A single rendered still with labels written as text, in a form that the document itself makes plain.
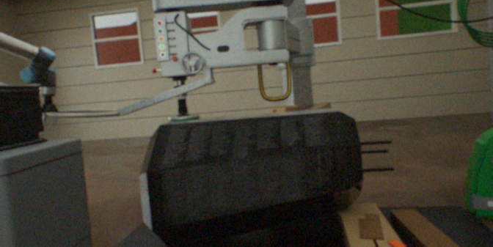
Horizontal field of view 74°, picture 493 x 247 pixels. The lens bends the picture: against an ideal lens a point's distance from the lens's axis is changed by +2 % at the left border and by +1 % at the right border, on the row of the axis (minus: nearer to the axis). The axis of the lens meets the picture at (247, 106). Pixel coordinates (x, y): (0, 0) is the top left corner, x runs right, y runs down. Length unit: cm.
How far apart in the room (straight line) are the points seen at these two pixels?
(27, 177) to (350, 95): 750
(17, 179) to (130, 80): 786
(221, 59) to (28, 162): 129
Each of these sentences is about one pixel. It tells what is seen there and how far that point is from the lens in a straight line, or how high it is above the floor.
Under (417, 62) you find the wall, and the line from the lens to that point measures 867.
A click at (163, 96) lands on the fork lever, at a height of 100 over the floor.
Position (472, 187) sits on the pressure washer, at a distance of 275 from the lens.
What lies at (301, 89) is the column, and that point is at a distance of 283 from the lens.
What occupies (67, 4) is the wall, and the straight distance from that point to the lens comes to 1017.
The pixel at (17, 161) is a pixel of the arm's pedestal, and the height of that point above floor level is 82.
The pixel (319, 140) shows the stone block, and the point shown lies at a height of 68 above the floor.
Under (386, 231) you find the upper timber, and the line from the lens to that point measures 193.
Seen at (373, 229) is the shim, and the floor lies 22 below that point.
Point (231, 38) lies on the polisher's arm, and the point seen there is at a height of 134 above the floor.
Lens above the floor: 99
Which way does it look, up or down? 3 degrees down
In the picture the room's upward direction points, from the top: 5 degrees counter-clockwise
